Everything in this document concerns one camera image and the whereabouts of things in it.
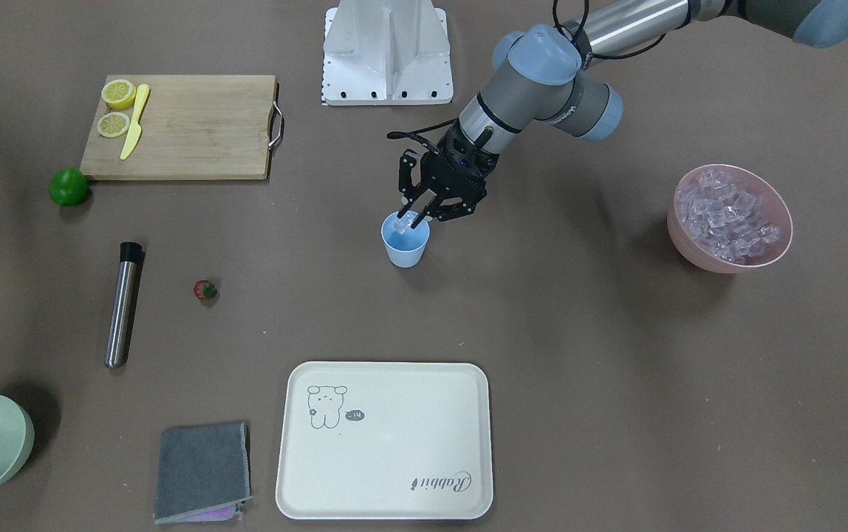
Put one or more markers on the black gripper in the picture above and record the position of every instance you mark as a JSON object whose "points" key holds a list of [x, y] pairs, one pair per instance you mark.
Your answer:
{"points": [[410, 174]]}

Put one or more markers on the clear ice cube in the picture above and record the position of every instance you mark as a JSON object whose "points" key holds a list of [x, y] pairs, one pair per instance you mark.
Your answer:
{"points": [[404, 225]]}

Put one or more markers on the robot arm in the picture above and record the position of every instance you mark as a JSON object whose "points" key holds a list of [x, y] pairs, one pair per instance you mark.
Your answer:
{"points": [[541, 75]]}

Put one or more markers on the light blue cup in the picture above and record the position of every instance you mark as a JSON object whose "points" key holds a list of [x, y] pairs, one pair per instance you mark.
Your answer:
{"points": [[404, 251]]}

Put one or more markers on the pile of ice cubes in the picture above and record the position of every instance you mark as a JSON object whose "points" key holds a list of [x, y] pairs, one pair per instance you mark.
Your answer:
{"points": [[727, 214]]}

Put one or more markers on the cream rabbit tray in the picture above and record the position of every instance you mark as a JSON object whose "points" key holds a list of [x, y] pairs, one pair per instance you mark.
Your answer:
{"points": [[386, 440]]}

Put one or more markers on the red strawberry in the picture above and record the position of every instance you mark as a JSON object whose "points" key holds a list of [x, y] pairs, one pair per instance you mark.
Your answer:
{"points": [[205, 290]]}

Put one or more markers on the pink bowl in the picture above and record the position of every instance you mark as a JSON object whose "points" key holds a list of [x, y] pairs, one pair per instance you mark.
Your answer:
{"points": [[719, 255]]}

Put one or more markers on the steel muddler black tip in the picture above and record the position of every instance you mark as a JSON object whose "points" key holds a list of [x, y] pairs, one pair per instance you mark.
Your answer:
{"points": [[131, 259]]}

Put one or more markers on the yellow plastic knife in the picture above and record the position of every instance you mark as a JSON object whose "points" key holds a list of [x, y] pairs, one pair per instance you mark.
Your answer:
{"points": [[135, 130]]}

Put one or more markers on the lower lemon slice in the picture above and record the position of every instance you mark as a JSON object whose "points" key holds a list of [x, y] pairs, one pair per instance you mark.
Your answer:
{"points": [[119, 95]]}

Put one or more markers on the grey folded cloth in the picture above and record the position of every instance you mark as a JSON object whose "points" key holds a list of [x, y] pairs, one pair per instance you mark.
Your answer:
{"points": [[203, 474]]}

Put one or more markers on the green lime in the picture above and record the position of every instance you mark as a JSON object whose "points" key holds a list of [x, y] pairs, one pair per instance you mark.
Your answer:
{"points": [[68, 187]]}

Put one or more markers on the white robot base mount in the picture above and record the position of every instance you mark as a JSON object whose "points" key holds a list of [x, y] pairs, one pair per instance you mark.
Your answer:
{"points": [[386, 53]]}

